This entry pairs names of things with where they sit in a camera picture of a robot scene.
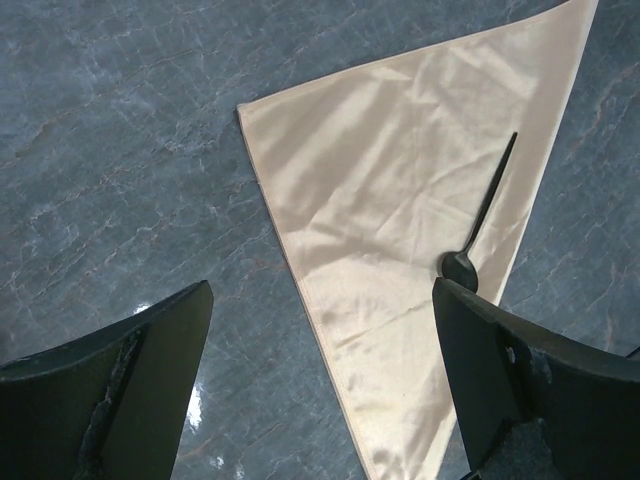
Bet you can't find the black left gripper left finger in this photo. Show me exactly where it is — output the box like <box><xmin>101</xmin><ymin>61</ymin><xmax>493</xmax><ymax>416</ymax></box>
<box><xmin>1</xmin><ymin>281</ymin><xmax>214</xmax><ymax>479</ymax></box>

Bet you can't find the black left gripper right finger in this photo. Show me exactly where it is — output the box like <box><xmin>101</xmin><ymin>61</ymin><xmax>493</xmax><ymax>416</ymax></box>
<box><xmin>432</xmin><ymin>278</ymin><xmax>639</xmax><ymax>479</ymax></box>

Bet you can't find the black spoon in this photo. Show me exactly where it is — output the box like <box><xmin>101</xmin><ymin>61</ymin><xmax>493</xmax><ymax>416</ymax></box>
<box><xmin>439</xmin><ymin>132</ymin><xmax>518</xmax><ymax>293</ymax></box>

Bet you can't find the peach satin napkin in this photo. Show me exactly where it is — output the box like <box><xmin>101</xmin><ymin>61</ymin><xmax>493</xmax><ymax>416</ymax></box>
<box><xmin>238</xmin><ymin>1</ymin><xmax>597</xmax><ymax>479</ymax></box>

